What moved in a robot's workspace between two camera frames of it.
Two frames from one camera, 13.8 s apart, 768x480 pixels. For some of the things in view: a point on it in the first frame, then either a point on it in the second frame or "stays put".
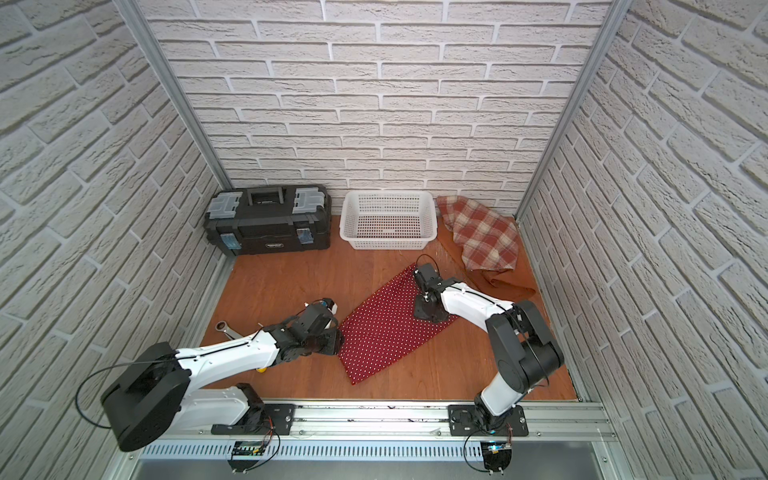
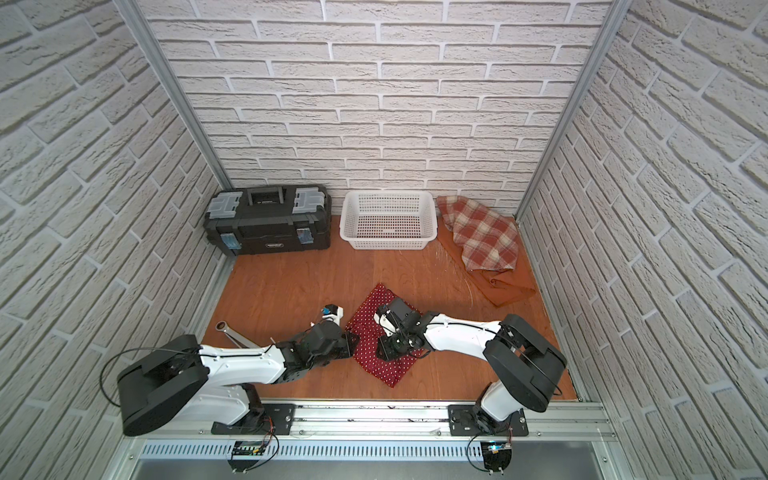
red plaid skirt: (485, 240) stays put
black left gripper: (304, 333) to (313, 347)
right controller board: (497, 456) stays put
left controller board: (245, 453) stays put
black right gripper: (419, 313) to (387, 352)
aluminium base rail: (390, 423) stays put
